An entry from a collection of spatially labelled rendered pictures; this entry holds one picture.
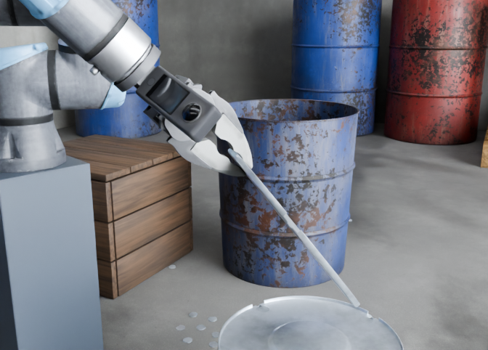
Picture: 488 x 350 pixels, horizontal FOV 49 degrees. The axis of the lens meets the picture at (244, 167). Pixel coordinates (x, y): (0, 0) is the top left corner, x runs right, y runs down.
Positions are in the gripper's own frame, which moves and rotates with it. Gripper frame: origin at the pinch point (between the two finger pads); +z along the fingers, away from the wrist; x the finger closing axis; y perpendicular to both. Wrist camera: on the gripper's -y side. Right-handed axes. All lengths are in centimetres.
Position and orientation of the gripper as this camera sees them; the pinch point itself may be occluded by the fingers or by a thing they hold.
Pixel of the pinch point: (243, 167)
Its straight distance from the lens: 74.6
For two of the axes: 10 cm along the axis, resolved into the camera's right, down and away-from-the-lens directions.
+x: -6.6, 7.5, -0.7
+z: 6.5, 6.2, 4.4
